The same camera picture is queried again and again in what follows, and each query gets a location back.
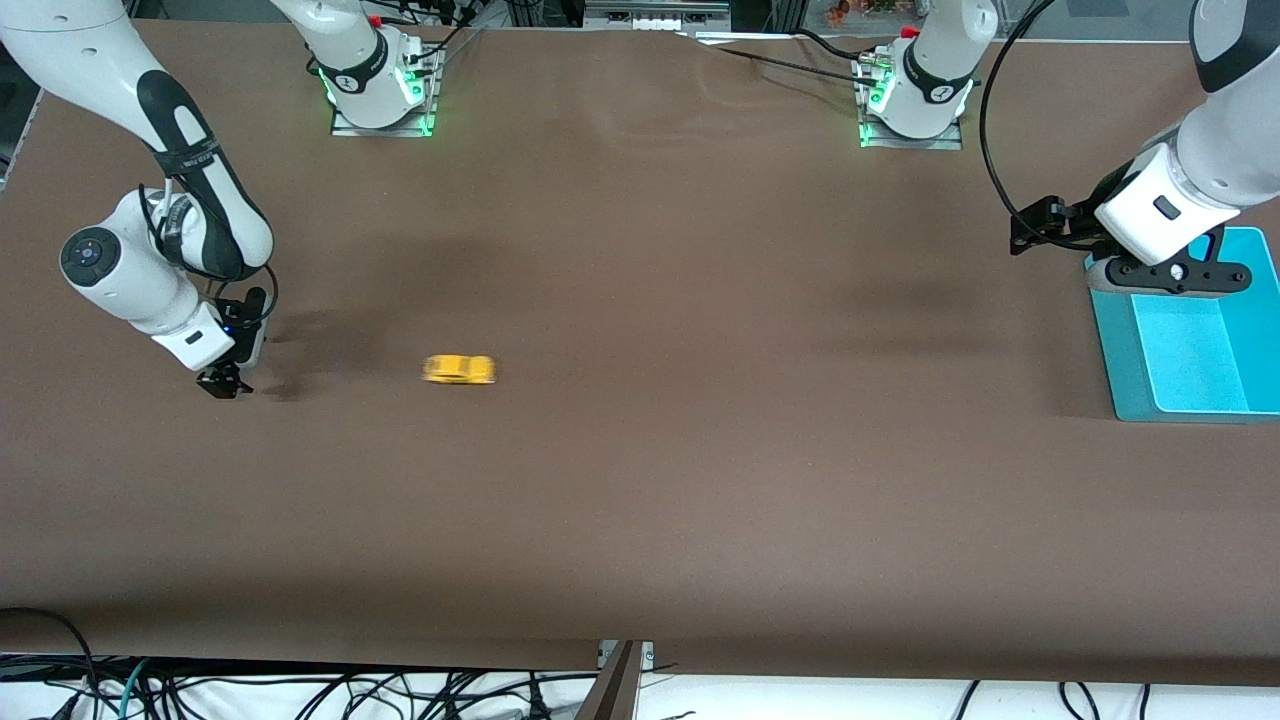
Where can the metal table edge bracket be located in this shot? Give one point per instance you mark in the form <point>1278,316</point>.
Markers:
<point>615,690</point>

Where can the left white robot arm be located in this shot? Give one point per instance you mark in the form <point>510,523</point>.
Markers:
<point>1230,130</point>

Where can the teal plastic storage bin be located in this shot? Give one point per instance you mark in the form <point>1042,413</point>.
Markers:
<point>1190,360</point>

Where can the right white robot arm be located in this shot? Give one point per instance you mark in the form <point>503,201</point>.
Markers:
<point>120,280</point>

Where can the orange background items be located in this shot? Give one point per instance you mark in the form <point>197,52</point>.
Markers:
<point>850,10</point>

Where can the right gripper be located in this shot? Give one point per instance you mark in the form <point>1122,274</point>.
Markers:
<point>226,374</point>

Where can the aluminium side frame rail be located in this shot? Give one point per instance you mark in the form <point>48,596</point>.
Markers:
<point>28,125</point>

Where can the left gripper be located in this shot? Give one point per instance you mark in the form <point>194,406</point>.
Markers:
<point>1082,221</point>

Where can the yellow toy beetle car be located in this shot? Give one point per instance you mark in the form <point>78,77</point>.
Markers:
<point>458,370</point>

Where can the brown table cover sheet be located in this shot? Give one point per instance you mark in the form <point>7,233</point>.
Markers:
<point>640,450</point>

